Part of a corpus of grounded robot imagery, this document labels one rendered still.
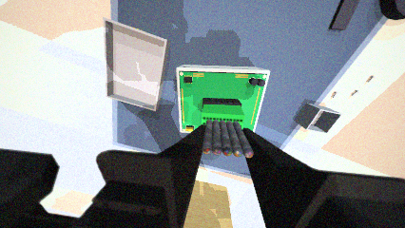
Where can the green circuit board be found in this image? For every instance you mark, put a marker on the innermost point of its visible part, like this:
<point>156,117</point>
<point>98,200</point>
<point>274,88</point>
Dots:
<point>219,85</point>

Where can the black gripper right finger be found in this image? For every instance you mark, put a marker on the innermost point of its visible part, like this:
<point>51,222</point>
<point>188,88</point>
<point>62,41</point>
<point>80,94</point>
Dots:
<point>290,192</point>

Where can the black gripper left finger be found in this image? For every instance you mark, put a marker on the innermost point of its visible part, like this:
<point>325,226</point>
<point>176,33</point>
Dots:
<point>174,169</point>

